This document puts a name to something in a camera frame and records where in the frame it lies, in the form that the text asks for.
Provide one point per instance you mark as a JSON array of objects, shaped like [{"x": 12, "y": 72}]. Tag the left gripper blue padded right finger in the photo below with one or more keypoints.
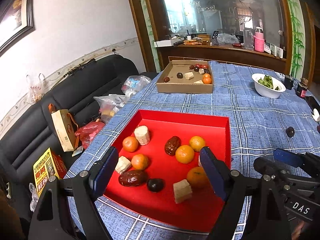
[{"x": 288, "y": 158}]

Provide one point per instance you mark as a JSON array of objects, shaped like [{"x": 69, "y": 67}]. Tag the brown cardboard box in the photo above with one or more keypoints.
[{"x": 185, "y": 76}]

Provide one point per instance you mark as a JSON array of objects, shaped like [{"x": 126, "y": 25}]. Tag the red plastic tray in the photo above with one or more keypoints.
[{"x": 198, "y": 213}]

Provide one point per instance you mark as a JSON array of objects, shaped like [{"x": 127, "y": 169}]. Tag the red label sauce jar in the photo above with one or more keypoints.
[{"x": 302, "y": 88}]

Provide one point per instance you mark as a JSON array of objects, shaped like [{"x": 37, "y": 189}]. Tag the wrinkled red date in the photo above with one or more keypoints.
[{"x": 172, "y": 145}]

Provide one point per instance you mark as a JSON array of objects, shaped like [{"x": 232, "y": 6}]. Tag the beige sugarcane chunk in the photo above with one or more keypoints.
[{"x": 182, "y": 191}]

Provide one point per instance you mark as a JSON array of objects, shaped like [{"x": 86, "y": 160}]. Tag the red jujube date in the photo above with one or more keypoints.
[{"x": 133, "y": 178}]

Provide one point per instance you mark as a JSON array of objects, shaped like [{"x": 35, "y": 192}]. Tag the pink thermos jug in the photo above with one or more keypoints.
[{"x": 259, "y": 39}]

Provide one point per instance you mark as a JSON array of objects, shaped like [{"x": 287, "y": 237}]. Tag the yellow red carton box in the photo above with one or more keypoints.
[{"x": 49, "y": 164}]

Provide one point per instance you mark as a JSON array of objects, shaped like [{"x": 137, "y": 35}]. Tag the small dark plum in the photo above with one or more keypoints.
[{"x": 290, "y": 132}]

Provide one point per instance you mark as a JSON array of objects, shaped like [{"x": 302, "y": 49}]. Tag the red plastic bag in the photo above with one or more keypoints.
[{"x": 87, "y": 133}]

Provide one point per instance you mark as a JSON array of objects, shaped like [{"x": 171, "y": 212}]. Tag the white crumpled tissue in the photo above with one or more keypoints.
[{"x": 316, "y": 115}]

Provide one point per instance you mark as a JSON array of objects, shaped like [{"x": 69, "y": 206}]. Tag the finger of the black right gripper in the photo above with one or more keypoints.
[{"x": 267, "y": 217}]

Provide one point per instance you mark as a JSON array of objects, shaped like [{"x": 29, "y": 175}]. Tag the orange tangerine in box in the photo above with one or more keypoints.
[{"x": 207, "y": 80}]

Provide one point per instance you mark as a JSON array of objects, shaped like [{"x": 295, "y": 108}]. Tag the white sugarcane chunk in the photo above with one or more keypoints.
[{"x": 142, "y": 135}]

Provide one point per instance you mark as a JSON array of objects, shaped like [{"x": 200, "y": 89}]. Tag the white sugarcane cube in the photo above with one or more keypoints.
[{"x": 123, "y": 165}]

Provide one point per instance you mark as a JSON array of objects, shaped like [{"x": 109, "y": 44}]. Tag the dark glass jar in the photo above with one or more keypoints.
[{"x": 288, "y": 82}]

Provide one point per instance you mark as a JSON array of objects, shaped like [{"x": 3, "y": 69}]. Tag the white bowl with greens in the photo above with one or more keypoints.
[{"x": 268, "y": 86}]

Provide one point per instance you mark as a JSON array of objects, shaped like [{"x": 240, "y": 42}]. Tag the orange tangerine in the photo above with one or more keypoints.
[
  {"x": 130, "y": 144},
  {"x": 139, "y": 162},
  {"x": 197, "y": 177},
  {"x": 184, "y": 154},
  {"x": 207, "y": 80},
  {"x": 197, "y": 143}
]

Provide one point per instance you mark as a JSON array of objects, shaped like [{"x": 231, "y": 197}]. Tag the beige paper gift bag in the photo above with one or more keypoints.
[{"x": 64, "y": 125}]

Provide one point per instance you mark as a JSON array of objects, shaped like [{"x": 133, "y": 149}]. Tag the framed wall picture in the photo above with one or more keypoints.
[{"x": 16, "y": 22}]

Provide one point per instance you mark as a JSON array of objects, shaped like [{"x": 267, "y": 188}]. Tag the wooden sideboard counter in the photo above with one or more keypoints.
[{"x": 226, "y": 54}]

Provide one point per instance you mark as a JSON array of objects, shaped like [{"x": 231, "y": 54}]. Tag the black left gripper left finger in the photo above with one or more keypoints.
[{"x": 52, "y": 217}]

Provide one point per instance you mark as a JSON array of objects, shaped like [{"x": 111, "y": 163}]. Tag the clear plastic bag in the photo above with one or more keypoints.
[{"x": 134, "y": 84}]

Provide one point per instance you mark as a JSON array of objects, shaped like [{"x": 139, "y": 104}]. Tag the dark round plum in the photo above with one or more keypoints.
[{"x": 155, "y": 184}]

